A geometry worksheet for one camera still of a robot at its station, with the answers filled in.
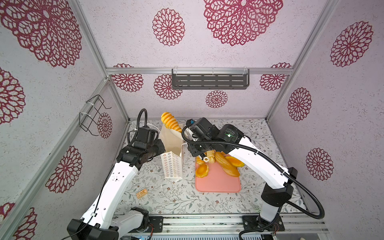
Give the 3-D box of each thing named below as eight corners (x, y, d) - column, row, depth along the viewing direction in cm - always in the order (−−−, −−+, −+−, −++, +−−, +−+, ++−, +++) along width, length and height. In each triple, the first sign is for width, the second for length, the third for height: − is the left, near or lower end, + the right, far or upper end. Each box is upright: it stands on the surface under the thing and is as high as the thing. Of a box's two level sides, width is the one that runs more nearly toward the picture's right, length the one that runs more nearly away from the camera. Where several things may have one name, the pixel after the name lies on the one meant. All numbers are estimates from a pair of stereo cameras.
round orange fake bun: (195, 178, 90) (196, 174, 87) (195, 164, 96) (195, 160, 93) (208, 178, 90) (209, 174, 87) (207, 164, 96) (208, 160, 93)
